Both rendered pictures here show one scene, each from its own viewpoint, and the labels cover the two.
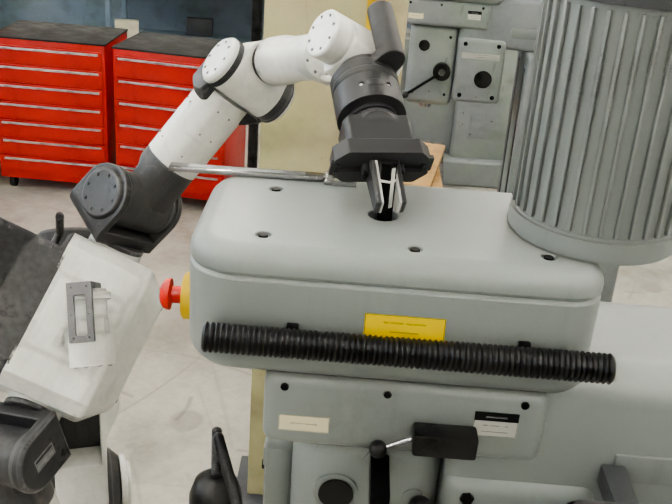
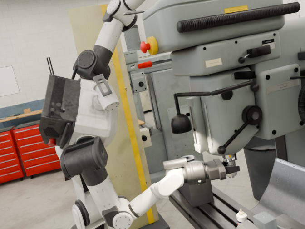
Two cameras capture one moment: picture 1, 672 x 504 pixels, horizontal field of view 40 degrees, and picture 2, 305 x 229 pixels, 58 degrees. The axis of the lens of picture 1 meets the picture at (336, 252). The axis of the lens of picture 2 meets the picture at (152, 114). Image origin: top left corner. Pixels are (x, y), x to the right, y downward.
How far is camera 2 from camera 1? 80 cm
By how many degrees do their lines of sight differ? 22
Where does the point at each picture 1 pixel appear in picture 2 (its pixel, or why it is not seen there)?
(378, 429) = (236, 57)
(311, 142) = not seen: hidden behind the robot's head
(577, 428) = (288, 41)
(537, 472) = (282, 62)
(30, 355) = (83, 117)
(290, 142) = not seen: hidden behind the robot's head
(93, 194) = (83, 61)
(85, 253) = (87, 81)
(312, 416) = (215, 58)
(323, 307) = (211, 9)
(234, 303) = (183, 15)
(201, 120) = (111, 28)
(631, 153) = not seen: outside the picture
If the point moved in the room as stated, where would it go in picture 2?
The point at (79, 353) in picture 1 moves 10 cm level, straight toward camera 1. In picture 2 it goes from (107, 99) to (121, 99)
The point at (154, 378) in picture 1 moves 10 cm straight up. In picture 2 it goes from (69, 219) to (67, 212)
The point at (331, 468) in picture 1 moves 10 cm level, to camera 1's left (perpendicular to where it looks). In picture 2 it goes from (223, 84) to (197, 90)
